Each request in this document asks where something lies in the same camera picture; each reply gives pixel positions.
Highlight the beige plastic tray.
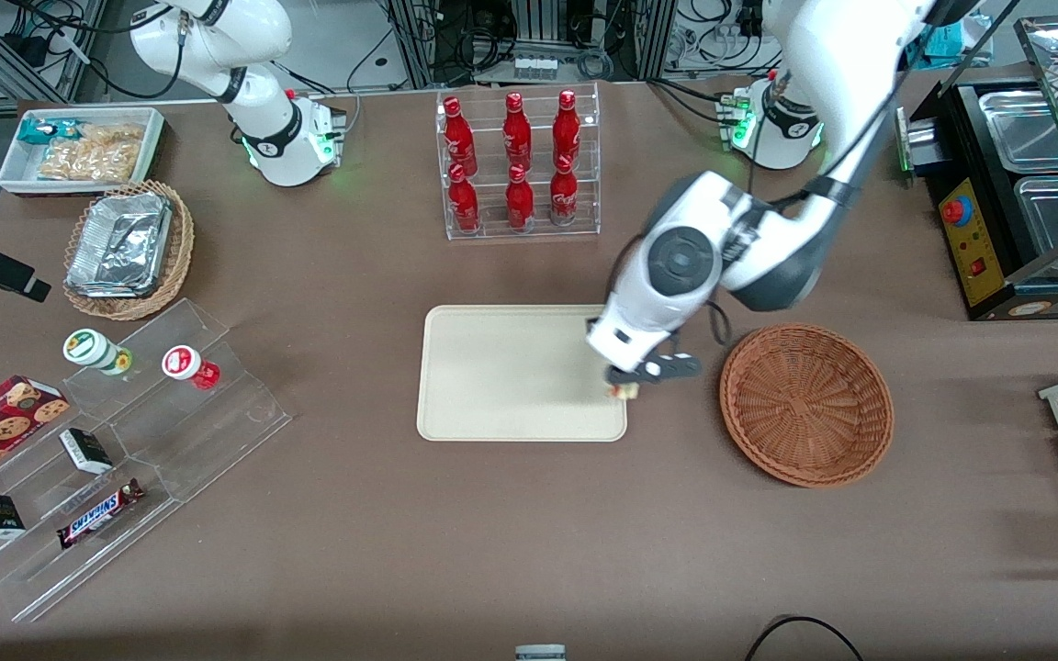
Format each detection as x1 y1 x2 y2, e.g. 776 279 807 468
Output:
416 304 628 443

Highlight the light wicker basket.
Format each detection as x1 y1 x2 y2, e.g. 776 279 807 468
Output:
62 179 197 322

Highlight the brown wicker basket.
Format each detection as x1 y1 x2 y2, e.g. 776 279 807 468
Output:
719 322 895 488

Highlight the green lid yogurt cup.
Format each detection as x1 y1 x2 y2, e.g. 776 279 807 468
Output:
62 328 134 376

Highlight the white rectangular snack bin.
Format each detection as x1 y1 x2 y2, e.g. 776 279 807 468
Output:
0 106 166 198

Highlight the aluminium foil container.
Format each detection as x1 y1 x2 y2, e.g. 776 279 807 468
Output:
64 190 174 300

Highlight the clear bag of crackers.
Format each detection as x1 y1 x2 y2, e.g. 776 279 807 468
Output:
37 138 142 184
77 123 147 150

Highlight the teal snack packet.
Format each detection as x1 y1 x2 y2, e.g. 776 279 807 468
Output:
17 117 82 145

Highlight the red cola bottle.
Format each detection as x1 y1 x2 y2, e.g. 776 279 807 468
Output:
548 154 580 228
504 163 536 231
502 92 534 171
447 163 482 233
442 96 478 175
552 89 582 166

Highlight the red lid yogurt cup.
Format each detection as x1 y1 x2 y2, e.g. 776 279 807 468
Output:
161 344 222 391

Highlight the clear acrylic bottle rack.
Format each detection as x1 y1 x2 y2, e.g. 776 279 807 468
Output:
435 83 602 242

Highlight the Snickers chocolate bar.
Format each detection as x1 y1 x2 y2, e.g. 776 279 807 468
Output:
55 477 147 551

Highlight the clear acrylic stepped stand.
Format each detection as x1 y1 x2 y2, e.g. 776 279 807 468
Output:
0 297 294 624

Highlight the black food warmer machine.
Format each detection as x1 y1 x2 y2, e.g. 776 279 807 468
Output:
895 14 1058 323

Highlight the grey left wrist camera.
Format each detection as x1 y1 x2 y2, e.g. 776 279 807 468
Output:
644 354 703 381

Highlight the aluminium frame post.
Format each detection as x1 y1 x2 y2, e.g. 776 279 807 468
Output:
388 0 439 91
636 0 678 83

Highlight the black cable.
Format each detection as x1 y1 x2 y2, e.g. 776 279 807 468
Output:
744 614 866 661

